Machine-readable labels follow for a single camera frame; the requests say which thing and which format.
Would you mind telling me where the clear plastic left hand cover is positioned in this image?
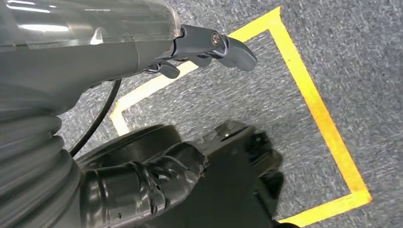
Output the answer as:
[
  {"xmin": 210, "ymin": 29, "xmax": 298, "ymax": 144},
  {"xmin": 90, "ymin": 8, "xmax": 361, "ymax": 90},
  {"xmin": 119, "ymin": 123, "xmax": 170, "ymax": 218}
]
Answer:
[{"xmin": 0, "ymin": 0, "xmax": 182, "ymax": 49}]

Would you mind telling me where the black taped left wrist bundle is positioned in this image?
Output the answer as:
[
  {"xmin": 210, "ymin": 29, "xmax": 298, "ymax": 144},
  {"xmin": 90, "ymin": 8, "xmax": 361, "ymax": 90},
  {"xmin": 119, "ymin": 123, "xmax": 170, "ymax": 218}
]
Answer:
[{"xmin": 78, "ymin": 142, "xmax": 209, "ymax": 228}]

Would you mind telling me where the black robot lower body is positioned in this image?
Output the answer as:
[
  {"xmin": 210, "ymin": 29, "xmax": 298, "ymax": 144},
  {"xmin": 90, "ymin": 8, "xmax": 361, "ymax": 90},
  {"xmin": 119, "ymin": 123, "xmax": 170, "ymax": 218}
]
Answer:
[{"xmin": 75, "ymin": 120, "xmax": 300, "ymax": 228}]

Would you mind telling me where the yellow floor tape square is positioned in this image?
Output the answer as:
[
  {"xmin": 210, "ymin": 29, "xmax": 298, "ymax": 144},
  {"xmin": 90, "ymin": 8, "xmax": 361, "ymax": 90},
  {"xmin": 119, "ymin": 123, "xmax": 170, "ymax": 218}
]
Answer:
[{"xmin": 109, "ymin": 6, "xmax": 373, "ymax": 228}]

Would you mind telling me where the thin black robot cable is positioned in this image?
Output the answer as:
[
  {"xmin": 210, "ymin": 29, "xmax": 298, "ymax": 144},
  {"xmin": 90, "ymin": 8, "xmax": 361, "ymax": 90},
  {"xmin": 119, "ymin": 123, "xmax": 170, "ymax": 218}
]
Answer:
[{"xmin": 68, "ymin": 79, "xmax": 123, "ymax": 158}]

